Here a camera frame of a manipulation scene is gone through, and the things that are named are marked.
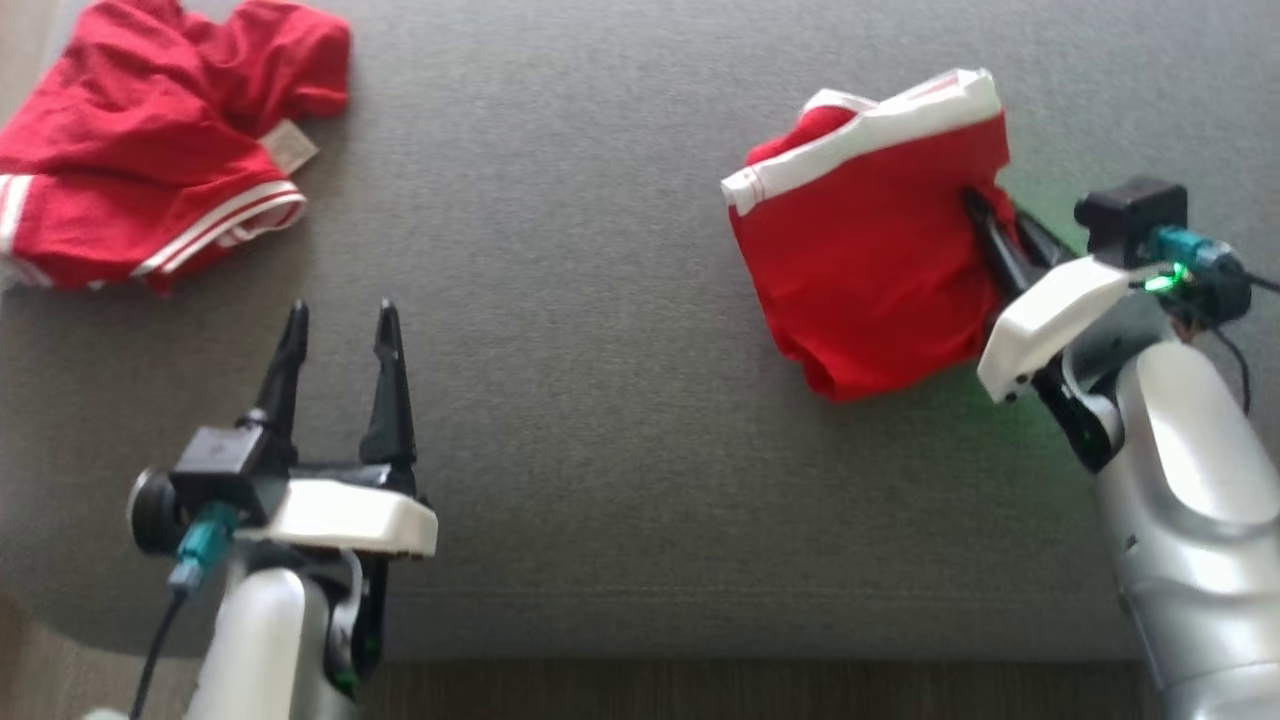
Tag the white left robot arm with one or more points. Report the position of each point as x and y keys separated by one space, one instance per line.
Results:
x=260 y=640

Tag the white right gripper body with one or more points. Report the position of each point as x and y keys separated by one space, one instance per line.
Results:
x=1050 y=310

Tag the red shorts white waistband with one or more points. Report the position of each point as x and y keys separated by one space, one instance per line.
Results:
x=860 y=260

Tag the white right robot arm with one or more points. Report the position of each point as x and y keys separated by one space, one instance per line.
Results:
x=1190 y=500

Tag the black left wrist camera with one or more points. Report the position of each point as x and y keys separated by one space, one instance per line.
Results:
x=215 y=460

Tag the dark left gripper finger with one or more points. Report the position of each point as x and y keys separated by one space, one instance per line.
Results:
x=390 y=420
x=282 y=390

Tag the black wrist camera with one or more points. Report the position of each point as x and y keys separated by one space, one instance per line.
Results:
x=1130 y=215
x=215 y=460

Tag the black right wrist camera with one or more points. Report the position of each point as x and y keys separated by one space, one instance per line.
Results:
x=1130 y=215

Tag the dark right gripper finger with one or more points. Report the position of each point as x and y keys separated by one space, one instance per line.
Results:
x=1005 y=265
x=1045 y=250

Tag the grey fabric ottoman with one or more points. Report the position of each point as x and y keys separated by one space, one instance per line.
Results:
x=620 y=400

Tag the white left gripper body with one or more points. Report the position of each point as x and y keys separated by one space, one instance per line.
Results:
x=340 y=515

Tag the red shirt striped white sleeves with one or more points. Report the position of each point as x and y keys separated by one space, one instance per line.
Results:
x=130 y=150

